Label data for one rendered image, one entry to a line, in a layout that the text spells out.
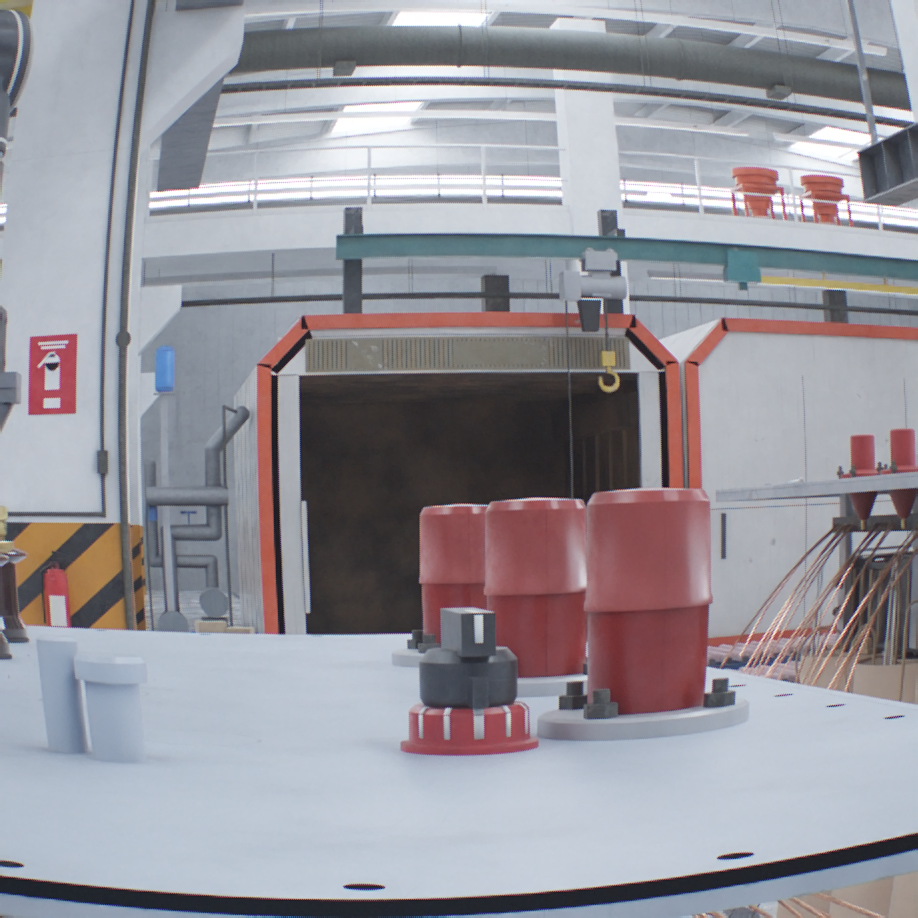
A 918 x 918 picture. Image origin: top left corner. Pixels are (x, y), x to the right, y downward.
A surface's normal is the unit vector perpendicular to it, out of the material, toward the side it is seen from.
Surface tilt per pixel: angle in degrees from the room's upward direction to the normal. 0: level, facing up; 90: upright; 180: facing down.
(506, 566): 89
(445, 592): 90
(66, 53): 90
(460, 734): 88
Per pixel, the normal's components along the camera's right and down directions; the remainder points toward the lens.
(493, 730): 0.41, -0.07
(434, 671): -0.65, -0.01
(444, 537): -0.38, -0.04
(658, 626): 0.10, -0.03
